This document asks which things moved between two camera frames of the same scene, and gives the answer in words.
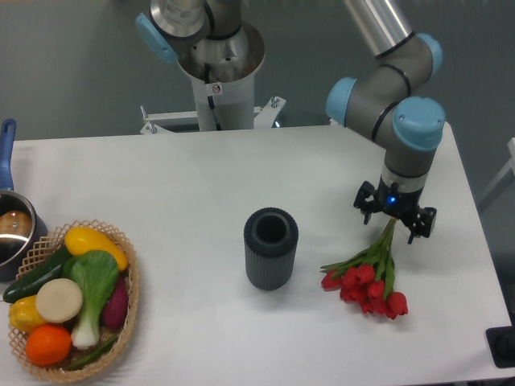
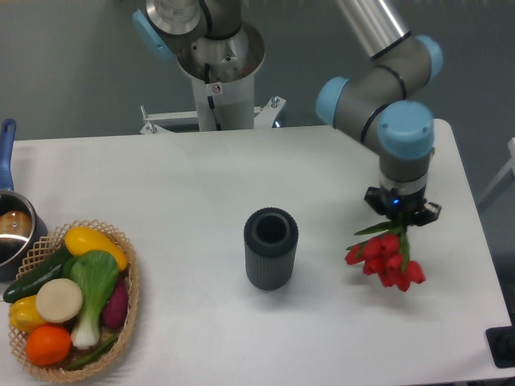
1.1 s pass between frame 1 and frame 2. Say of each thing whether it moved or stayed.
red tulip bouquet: moved
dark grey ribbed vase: stayed
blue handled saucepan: stayed
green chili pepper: stayed
